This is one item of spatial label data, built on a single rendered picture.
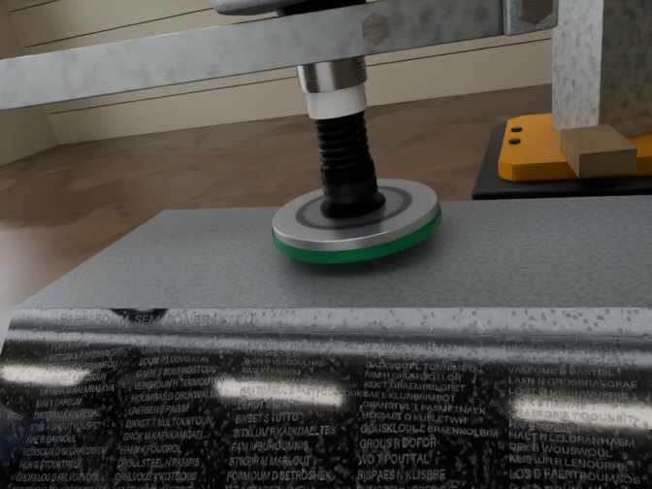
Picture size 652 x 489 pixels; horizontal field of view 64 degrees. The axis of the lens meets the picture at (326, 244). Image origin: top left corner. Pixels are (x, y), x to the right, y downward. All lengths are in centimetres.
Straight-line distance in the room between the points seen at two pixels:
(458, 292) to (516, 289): 6
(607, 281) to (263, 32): 43
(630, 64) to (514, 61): 542
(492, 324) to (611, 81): 89
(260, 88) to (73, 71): 680
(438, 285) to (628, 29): 89
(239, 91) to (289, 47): 697
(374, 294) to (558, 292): 18
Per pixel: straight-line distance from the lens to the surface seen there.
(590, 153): 112
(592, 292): 56
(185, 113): 802
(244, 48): 58
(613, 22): 132
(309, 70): 60
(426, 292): 56
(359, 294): 58
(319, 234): 60
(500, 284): 57
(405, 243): 59
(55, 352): 75
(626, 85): 136
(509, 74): 676
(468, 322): 53
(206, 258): 76
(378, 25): 56
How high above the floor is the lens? 115
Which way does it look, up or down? 23 degrees down
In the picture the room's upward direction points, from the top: 11 degrees counter-clockwise
